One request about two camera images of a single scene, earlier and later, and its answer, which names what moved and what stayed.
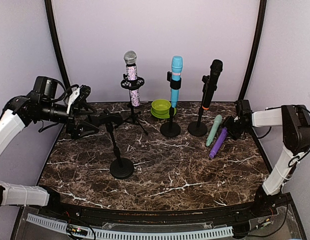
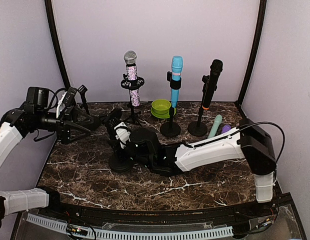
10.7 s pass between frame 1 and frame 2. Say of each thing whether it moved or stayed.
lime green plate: stayed
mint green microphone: stayed
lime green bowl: stayed
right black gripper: moved
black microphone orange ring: stayed
